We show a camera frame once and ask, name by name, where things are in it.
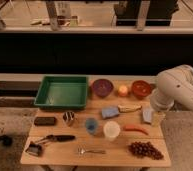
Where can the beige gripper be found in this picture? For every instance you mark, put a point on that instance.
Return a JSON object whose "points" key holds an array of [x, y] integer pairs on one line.
{"points": [[157, 118]]}

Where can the black brush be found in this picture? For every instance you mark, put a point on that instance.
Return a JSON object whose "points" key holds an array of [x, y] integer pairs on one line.
{"points": [[34, 149]]}

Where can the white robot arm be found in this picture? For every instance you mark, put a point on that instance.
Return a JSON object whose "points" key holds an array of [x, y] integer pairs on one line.
{"points": [[173, 85]]}

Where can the green plastic tray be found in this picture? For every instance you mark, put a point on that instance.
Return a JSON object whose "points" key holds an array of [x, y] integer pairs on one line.
{"points": [[62, 92]]}

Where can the grey blue cloth piece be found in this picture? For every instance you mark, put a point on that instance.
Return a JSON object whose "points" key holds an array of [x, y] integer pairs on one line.
{"points": [[147, 114]]}

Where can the red chili pepper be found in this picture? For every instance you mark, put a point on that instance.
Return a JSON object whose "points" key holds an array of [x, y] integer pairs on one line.
{"points": [[135, 128]]}

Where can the red bowl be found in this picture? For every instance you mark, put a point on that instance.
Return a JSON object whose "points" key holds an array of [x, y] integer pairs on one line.
{"points": [[141, 89]]}

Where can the dark grape bunch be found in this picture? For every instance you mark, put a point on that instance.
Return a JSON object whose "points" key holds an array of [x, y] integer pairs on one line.
{"points": [[145, 149]]}

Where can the wooden table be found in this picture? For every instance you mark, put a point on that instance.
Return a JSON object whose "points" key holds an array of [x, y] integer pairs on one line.
{"points": [[117, 152]]}

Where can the orange round fruit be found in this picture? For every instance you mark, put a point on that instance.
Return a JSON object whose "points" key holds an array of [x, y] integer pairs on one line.
{"points": [[123, 91]]}

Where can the white plastic cup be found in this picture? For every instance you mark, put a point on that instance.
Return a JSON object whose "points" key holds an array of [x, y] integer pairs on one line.
{"points": [[111, 130]]}

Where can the blue sponge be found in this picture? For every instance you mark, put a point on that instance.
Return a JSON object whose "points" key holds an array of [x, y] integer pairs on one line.
{"points": [[110, 112]]}

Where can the purple bowl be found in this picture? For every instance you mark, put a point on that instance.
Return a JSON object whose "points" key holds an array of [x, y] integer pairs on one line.
{"points": [[102, 87]]}

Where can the blue plastic cup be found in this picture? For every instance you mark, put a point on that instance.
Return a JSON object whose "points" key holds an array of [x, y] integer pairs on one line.
{"points": [[91, 125]]}

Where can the metal fork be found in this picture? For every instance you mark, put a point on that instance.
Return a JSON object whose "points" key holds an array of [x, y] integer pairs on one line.
{"points": [[83, 151]]}

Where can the black rectangular block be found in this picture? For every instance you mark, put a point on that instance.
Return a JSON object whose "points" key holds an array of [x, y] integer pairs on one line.
{"points": [[45, 121]]}

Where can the black object on floor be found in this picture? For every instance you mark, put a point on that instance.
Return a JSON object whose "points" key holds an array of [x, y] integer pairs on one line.
{"points": [[6, 140]]}

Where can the black handled tool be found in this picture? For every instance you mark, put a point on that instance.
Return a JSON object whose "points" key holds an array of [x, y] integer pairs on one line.
{"points": [[56, 138]]}

